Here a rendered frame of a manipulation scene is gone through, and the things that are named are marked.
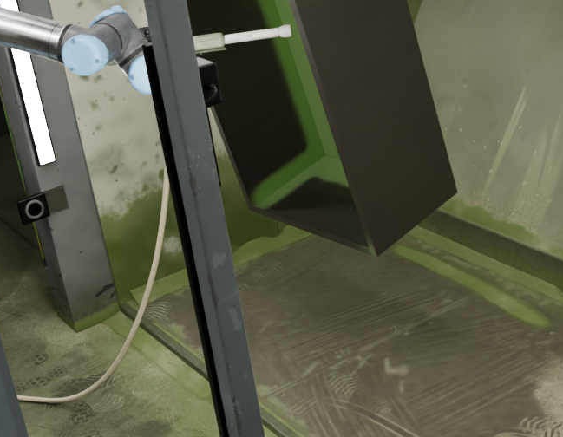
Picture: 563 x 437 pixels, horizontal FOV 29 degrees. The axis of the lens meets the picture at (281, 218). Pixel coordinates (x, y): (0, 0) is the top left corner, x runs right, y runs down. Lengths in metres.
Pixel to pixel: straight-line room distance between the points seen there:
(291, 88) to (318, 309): 0.76
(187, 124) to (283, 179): 1.91
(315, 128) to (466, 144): 0.67
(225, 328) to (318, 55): 1.14
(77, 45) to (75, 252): 1.54
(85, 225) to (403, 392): 1.30
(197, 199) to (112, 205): 2.16
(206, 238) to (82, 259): 2.16
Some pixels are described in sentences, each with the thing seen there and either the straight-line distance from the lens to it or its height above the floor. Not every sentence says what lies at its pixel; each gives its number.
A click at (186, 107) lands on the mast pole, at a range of 1.67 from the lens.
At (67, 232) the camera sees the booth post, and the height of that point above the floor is 0.38.
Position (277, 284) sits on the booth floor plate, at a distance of 3.92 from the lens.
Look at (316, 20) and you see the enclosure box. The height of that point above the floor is 1.17.
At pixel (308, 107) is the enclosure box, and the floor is 0.71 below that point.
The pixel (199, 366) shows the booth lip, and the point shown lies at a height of 0.04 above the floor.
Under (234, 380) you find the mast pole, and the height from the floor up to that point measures 0.85.
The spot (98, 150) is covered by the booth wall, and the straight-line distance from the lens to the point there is 3.80.
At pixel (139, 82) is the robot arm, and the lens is 2.55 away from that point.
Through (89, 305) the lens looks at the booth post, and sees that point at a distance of 3.95.
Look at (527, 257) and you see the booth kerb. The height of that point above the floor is 0.12.
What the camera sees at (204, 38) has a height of 1.15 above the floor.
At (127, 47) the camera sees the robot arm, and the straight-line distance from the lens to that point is 2.56.
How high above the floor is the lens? 1.84
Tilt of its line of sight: 24 degrees down
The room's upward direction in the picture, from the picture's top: 9 degrees counter-clockwise
